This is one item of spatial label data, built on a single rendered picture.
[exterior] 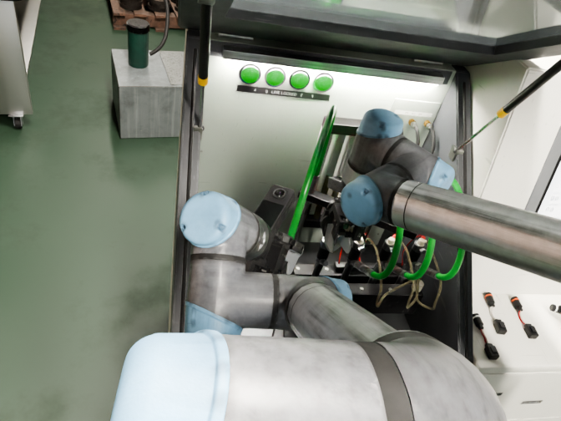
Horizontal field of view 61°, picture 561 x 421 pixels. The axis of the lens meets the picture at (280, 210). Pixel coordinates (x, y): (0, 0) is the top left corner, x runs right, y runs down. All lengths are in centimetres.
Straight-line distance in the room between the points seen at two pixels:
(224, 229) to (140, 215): 217
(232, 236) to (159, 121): 271
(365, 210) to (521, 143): 58
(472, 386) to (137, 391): 17
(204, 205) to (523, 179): 85
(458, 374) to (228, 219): 39
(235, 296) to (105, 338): 167
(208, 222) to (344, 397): 41
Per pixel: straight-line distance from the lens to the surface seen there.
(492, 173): 122
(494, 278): 141
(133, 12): 491
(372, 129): 87
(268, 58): 112
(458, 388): 28
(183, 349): 25
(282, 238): 80
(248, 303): 62
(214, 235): 61
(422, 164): 83
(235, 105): 120
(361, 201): 73
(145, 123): 331
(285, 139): 127
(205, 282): 62
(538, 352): 138
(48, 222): 277
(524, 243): 65
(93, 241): 264
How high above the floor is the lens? 188
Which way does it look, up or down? 40 degrees down
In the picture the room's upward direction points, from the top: 14 degrees clockwise
